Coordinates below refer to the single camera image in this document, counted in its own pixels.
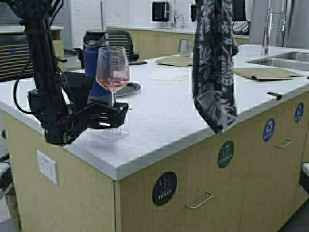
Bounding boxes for black trash sticker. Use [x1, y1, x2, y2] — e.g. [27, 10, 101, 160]
[152, 171, 178, 206]

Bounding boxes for grey louvered appliance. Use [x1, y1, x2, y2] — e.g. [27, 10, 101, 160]
[0, 25, 64, 82]

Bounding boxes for near tan placemat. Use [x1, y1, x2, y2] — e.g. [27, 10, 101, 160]
[233, 68, 305, 81]

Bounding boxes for blue recycle sticker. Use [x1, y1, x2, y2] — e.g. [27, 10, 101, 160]
[263, 118, 276, 143]
[294, 102, 304, 124]

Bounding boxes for clear wine glass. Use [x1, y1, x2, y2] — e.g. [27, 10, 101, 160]
[96, 46, 130, 139]

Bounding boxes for black wire basket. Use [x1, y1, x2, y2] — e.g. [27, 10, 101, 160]
[232, 20, 251, 36]

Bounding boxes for far wall towel dispenser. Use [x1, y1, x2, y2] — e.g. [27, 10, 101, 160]
[152, 1, 169, 22]

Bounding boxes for trash drawer steel handle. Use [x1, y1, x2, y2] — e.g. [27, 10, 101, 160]
[185, 191, 214, 210]

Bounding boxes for wood kitchen island cabinet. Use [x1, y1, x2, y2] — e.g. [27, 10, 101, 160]
[0, 86, 309, 232]

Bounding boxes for clear round plate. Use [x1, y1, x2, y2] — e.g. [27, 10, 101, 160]
[147, 65, 192, 81]

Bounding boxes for recycle drawer steel handle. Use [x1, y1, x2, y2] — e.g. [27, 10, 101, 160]
[276, 139, 293, 149]

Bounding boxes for steel tumbler cup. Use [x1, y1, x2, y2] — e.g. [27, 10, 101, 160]
[179, 39, 193, 57]

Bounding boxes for black grey patterned cloth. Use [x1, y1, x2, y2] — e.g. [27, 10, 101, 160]
[192, 0, 239, 134]

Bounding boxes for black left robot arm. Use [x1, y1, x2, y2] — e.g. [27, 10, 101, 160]
[6, 0, 128, 145]

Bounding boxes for white island power outlet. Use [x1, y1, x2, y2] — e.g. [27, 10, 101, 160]
[37, 150, 58, 185]

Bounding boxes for island chrome faucet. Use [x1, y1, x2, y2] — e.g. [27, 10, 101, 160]
[261, 0, 294, 56]

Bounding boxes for far wall soap dispenser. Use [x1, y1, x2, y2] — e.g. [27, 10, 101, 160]
[190, 4, 197, 22]

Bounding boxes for green compost sticker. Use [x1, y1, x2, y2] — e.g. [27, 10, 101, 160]
[217, 140, 235, 169]

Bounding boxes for black office chair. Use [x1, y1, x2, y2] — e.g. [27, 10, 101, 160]
[73, 30, 140, 69]

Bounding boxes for robot base right corner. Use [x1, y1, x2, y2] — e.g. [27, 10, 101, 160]
[299, 163, 309, 193]

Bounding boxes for dark grey plate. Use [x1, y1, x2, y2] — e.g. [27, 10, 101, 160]
[116, 82, 141, 97]

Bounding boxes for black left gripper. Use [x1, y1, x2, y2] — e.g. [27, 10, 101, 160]
[61, 102, 129, 135]

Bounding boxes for far tan placemat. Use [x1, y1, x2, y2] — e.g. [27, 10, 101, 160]
[155, 56, 193, 67]

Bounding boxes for small black counter object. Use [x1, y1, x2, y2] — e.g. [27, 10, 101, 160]
[267, 92, 282, 101]

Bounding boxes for far wood cabinet row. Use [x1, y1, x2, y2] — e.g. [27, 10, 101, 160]
[107, 27, 251, 60]

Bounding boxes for tan placemat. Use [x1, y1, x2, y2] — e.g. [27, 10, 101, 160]
[155, 56, 193, 67]
[233, 68, 305, 81]

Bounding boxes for blue water bottle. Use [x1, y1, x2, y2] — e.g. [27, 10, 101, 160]
[84, 31, 111, 102]

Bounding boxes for black phone on counter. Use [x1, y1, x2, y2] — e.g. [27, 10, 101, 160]
[128, 60, 147, 66]

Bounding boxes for far chrome faucet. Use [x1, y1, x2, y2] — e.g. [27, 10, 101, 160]
[170, 0, 185, 29]

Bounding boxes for island steel sink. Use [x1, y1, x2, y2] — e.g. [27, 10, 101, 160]
[247, 51, 309, 72]

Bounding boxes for robot base left corner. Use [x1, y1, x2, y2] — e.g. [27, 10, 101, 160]
[0, 162, 13, 199]

